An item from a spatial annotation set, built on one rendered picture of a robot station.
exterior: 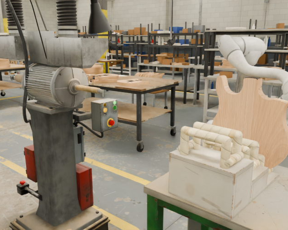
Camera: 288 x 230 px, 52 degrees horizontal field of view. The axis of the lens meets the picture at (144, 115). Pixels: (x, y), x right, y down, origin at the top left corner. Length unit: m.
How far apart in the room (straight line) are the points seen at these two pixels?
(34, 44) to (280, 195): 1.54
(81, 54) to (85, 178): 1.03
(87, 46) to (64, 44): 0.14
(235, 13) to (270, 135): 11.96
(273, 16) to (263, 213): 11.70
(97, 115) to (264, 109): 1.09
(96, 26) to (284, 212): 1.23
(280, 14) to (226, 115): 11.28
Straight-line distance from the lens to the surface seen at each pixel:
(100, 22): 1.66
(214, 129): 1.11
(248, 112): 1.35
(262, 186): 1.29
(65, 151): 2.04
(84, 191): 2.23
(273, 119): 1.31
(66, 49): 1.55
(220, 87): 1.39
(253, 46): 2.03
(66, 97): 1.77
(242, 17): 13.04
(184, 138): 1.10
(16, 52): 2.01
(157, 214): 1.30
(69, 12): 1.62
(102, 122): 1.96
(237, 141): 1.08
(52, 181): 2.06
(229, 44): 1.94
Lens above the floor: 1.52
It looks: 14 degrees down
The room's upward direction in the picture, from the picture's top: straight up
